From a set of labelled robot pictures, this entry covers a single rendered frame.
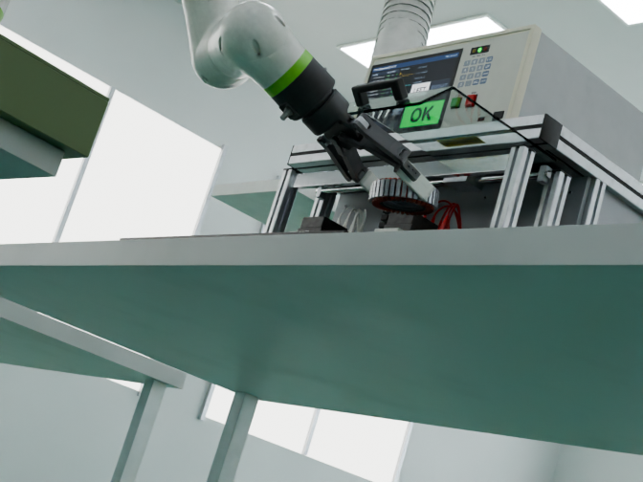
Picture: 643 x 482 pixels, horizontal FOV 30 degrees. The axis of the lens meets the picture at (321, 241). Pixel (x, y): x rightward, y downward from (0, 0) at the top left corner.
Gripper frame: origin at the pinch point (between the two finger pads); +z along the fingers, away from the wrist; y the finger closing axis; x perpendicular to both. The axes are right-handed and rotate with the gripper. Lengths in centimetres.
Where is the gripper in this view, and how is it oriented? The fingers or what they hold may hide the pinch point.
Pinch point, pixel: (402, 192)
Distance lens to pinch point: 195.2
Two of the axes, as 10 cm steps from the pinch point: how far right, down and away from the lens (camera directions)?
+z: 6.8, 6.8, 2.6
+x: 5.8, -7.2, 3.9
